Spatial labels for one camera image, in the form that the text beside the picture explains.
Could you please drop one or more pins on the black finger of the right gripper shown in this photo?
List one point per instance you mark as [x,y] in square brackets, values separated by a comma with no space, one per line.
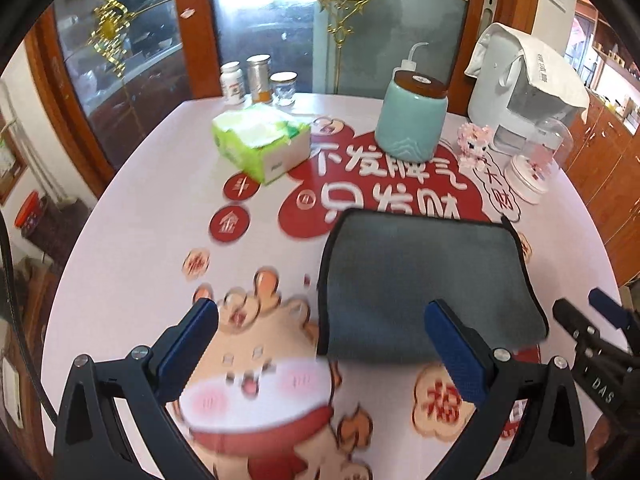
[588,337]

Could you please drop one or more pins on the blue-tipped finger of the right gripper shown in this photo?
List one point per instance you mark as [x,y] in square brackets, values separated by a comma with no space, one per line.
[616,314]

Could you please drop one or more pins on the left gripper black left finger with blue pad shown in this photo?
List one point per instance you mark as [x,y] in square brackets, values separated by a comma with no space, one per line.
[90,441]

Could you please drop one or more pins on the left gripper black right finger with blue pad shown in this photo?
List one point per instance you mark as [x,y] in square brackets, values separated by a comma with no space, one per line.
[550,440]

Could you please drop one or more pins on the purple and grey towel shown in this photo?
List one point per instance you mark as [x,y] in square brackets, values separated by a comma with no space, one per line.
[379,271]

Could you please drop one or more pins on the wooden cabinet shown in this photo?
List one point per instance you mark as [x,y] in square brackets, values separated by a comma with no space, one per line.
[604,168]

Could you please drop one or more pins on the glass dome pink ornament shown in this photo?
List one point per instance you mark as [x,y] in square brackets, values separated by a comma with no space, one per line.
[531,173]

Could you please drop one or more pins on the pink block figurine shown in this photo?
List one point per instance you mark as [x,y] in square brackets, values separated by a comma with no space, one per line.
[473,142]

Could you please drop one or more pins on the red lidded container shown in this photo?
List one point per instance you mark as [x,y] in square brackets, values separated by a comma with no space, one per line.
[30,207]

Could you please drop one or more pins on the pink cartoon tablecloth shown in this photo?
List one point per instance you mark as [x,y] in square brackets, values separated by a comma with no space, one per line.
[178,221]

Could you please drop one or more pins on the white water dispenser appliance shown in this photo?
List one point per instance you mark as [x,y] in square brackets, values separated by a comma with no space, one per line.
[506,102]

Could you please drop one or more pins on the white cloth cover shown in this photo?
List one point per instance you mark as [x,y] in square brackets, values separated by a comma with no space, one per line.
[545,69]

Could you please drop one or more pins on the teal ceramic jar, wooden lid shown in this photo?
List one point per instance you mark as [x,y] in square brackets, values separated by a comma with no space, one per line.
[412,116]

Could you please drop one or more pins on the green tissue box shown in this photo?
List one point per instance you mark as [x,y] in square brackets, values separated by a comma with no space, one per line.
[262,141]

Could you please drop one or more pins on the small glass jar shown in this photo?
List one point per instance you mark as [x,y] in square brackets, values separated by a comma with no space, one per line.
[283,86]

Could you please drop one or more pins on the white bottle with red label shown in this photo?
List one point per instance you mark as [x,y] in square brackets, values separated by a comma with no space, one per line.
[232,83]

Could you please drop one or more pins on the wooden glass sliding door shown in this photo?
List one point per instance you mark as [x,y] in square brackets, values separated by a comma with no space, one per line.
[109,71]

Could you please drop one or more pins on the metal tin canister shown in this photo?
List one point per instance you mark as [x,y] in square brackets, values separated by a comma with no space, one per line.
[258,75]

